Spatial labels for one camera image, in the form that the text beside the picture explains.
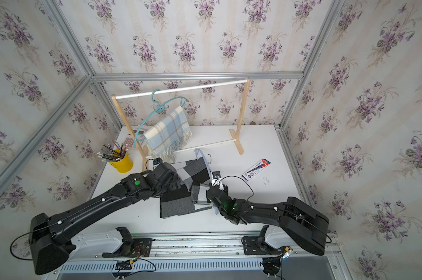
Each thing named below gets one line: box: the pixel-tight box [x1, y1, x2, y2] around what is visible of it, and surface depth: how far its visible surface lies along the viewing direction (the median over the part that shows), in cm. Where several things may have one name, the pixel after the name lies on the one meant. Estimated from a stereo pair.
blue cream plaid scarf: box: [143, 105, 193, 161], surface depth 90 cm
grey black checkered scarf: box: [159, 156, 213, 219], surface depth 87 cm
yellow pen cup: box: [96, 140, 134, 174], surface depth 95 cm
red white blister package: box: [241, 158, 272, 182], surface depth 100 cm
